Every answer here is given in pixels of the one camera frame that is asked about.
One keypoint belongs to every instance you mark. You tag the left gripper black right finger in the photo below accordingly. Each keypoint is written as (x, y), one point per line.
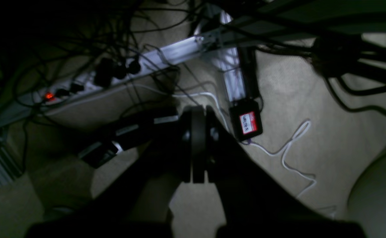
(254, 204)

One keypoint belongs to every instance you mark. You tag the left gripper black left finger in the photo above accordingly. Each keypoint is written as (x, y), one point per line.
(136, 204)

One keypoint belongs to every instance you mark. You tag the black power adapter red label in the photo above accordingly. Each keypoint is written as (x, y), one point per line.
(246, 119)

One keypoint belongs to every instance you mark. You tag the white power strip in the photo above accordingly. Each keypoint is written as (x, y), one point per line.
(83, 86)

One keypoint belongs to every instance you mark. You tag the aluminium frame rail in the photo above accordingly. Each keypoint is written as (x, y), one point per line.
(236, 65)

